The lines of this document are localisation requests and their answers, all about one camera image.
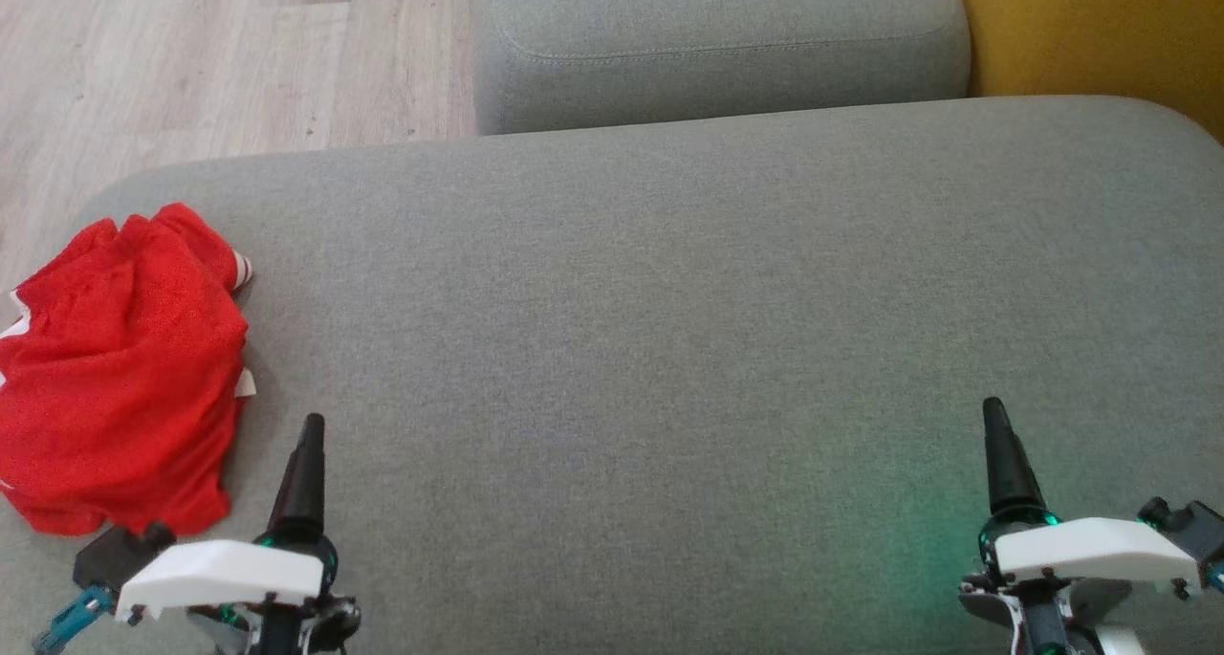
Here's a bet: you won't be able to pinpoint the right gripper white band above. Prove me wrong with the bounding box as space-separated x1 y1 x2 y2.
959 397 1201 655

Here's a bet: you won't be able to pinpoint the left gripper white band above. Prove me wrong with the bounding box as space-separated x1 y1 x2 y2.
115 413 362 655

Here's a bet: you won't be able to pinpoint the red Bulls 23 shorts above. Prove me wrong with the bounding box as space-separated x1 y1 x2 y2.
0 239 250 538

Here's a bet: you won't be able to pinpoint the large grey sofa seat cushion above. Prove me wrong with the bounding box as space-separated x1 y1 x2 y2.
0 96 1224 655

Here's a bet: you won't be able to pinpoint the yellow upholstered cushion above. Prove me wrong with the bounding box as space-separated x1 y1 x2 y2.
950 0 1224 145

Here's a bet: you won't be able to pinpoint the small grey sofa cushion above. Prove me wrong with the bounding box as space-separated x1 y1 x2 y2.
473 0 973 137

